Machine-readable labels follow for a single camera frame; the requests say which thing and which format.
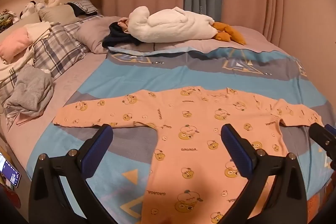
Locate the pink printed baby romper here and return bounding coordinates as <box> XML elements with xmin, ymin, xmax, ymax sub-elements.
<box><xmin>52</xmin><ymin>85</ymin><xmax>324</xmax><ymax>224</ymax></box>

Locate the white goose plush toy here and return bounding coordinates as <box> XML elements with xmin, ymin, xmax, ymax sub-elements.
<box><xmin>128</xmin><ymin>6</ymin><xmax>247</xmax><ymax>45</ymax></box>

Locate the white dog plush toy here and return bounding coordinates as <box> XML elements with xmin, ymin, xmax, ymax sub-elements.
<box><xmin>20</xmin><ymin>1</ymin><xmax>37</xmax><ymax>19</ymax></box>

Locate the grey pillow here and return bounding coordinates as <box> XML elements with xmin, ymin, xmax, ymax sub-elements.
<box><xmin>76</xmin><ymin>15</ymin><xmax>124</xmax><ymax>54</ymax></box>

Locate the blue patterned blanket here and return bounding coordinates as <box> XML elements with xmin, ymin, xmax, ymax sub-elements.
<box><xmin>28</xmin><ymin>46</ymin><xmax>336</xmax><ymax>224</ymax></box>

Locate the bed with lavender sheet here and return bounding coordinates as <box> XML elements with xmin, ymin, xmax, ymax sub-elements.
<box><xmin>0</xmin><ymin>14</ymin><xmax>292</xmax><ymax>188</ymax></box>

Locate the pink pillow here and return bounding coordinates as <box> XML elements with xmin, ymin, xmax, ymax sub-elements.
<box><xmin>0</xmin><ymin>28</ymin><xmax>33</xmax><ymax>64</ymax></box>

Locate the smartphone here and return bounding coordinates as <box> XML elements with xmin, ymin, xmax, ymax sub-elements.
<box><xmin>0</xmin><ymin>152</ymin><xmax>21</xmax><ymax>189</ymax></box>

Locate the plaid pillow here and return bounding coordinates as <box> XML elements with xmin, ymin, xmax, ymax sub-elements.
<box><xmin>33</xmin><ymin>22</ymin><xmax>91</xmax><ymax>80</ymax></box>

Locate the dark navy garment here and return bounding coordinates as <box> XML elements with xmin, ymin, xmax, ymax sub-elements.
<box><xmin>102</xmin><ymin>22</ymin><xmax>139</xmax><ymax>49</ymax></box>

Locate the cream plush toy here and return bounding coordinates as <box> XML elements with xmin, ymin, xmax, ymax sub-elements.
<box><xmin>35</xmin><ymin>0</ymin><xmax>62</xmax><ymax>10</ymax></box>

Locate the grey crumpled garment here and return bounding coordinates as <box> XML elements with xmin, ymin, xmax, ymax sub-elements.
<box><xmin>4</xmin><ymin>64</ymin><xmax>55</xmax><ymax>119</ymax></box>

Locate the folded striped cloth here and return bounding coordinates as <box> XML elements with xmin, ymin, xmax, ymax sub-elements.
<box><xmin>67</xmin><ymin>0</ymin><xmax>99</xmax><ymax>16</ymax></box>

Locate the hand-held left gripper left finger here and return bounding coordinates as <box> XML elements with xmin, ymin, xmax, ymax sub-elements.
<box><xmin>28</xmin><ymin>124</ymin><xmax>114</xmax><ymax>224</ymax></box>

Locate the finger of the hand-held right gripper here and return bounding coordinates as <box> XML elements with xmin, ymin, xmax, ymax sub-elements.
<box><xmin>309</xmin><ymin>123</ymin><xmax>336</xmax><ymax>170</ymax></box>

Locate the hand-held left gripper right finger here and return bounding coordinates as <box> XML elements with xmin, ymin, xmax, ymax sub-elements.
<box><xmin>219</xmin><ymin>124</ymin><xmax>307</xmax><ymax>224</ymax></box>

